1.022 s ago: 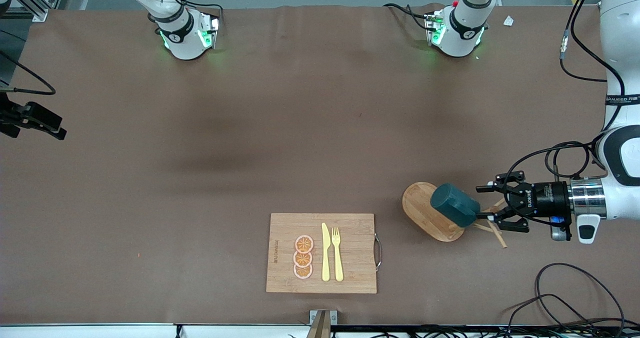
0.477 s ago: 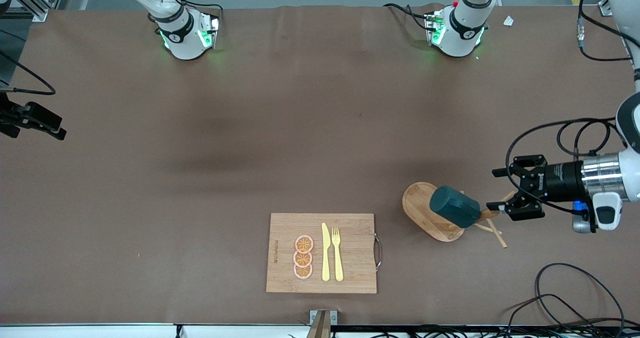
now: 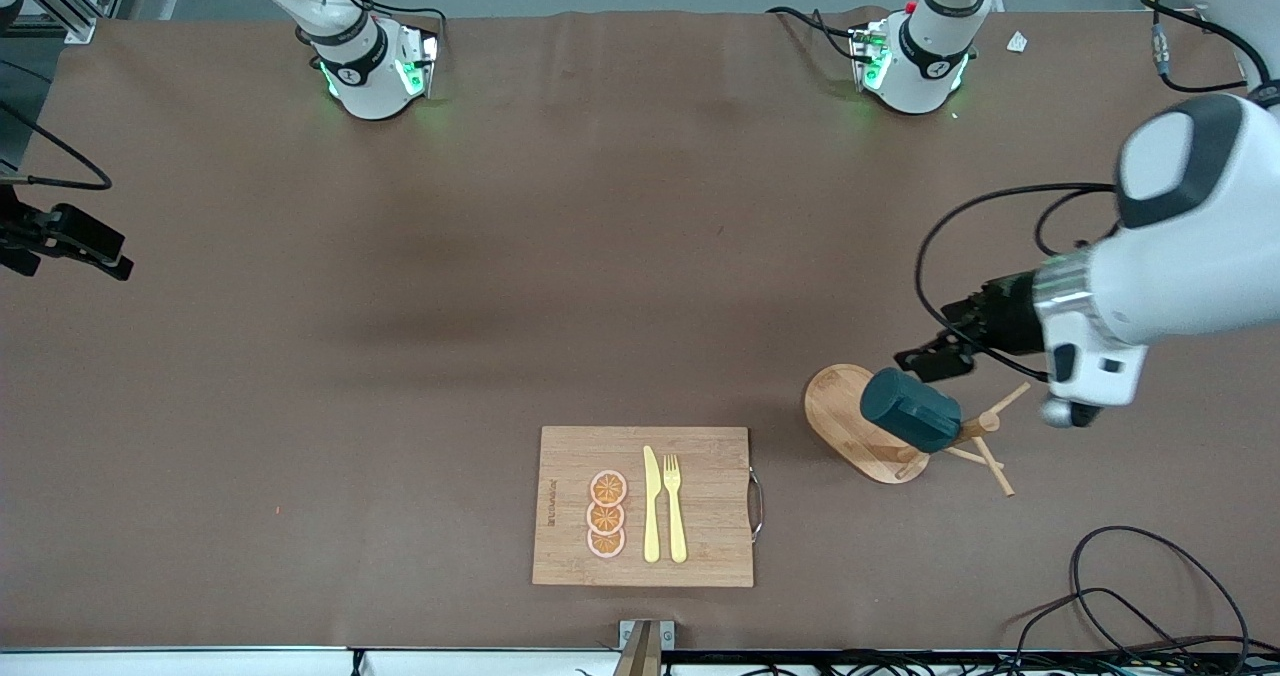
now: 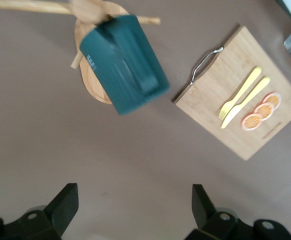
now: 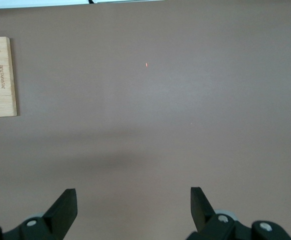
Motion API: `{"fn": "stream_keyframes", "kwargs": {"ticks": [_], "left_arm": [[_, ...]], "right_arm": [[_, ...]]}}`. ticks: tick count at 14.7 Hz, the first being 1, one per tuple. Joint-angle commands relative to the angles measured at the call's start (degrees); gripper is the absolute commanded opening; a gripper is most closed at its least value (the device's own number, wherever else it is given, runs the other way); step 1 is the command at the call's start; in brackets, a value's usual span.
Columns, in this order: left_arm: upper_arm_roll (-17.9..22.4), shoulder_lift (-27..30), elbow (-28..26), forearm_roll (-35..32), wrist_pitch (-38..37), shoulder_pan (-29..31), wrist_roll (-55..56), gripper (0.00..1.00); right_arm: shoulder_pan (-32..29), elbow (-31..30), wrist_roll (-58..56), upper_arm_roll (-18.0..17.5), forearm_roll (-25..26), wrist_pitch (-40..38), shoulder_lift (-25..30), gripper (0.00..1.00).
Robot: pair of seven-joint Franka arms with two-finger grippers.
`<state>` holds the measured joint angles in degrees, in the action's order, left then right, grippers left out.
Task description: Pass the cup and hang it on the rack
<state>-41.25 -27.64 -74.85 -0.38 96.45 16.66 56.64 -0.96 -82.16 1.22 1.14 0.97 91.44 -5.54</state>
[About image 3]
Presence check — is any dark teal cup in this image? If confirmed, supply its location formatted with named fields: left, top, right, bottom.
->
left=860, top=367, right=963, bottom=455

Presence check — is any wooden cup rack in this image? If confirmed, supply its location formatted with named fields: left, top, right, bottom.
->
left=804, top=363, right=1032, bottom=498

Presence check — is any bamboo cutting board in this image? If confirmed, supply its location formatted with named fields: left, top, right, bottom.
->
left=531, top=426, right=766, bottom=589

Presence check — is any yellow plastic fork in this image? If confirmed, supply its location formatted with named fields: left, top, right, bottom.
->
left=663, top=454, right=689, bottom=565

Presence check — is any yellow plastic knife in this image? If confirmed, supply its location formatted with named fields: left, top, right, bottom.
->
left=643, top=445, right=662, bottom=564

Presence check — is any brown table cover sheet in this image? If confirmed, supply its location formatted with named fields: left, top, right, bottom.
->
left=0, top=8, right=1280, bottom=652

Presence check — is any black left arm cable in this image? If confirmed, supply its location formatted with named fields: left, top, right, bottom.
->
left=914, top=0, right=1280, bottom=383

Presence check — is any aluminium frame profile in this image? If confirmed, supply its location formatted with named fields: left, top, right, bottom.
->
left=20, top=0, right=137, bottom=45

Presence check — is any black looped cable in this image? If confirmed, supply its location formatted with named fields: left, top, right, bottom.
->
left=1070, top=526, right=1251, bottom=672
left=1010, top=587, right=1280, bottom=676

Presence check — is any black left base cable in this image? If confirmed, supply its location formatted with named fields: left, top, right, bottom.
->
left=767, top=6, right=863, bottom=63

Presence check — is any metal bracket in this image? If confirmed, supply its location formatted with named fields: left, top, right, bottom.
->
left=618, top=619, right=676, bottom=652

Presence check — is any wooden post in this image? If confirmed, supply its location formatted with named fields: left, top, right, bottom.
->
left=612, top=624, right=663, bottom=676

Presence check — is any white table edge rail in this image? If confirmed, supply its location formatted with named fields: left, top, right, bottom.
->
left=0, top=646, right=641, bottom=676

